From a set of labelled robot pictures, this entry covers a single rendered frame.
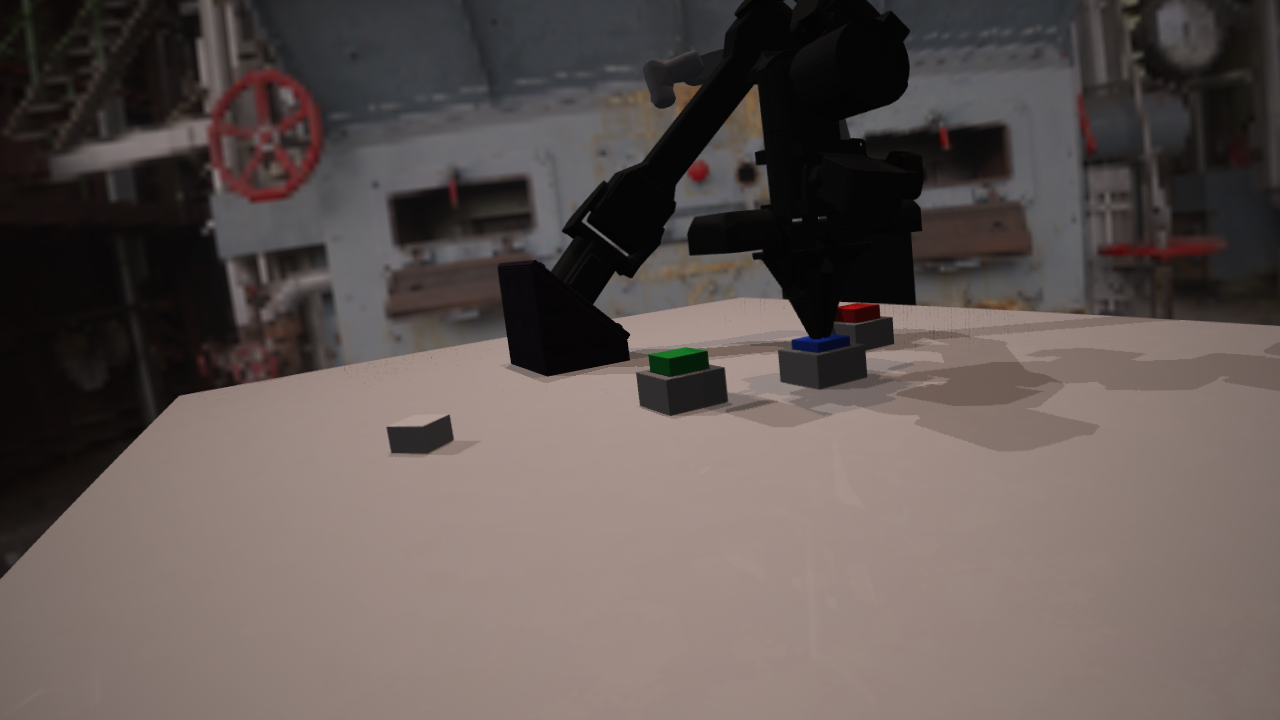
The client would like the red button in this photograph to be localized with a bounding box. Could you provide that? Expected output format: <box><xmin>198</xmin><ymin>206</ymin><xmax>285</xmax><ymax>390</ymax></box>
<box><xmin>831</xmin><ymin>304</ymin><xmax>893</xmax><ymax>350</ymax></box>

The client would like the green button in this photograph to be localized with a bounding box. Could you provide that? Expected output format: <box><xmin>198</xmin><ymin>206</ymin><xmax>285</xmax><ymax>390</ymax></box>
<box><xmin>636</xmin><ymin>347</ymin><xmax>728</xmax><ymax>416</ymax></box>

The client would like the blue button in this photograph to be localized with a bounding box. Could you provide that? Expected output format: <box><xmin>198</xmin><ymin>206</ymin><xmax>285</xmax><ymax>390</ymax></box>
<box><xmin>778</xmin><ymin>334</ymin><xmax>867</xmax><ymax>389</ymax></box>

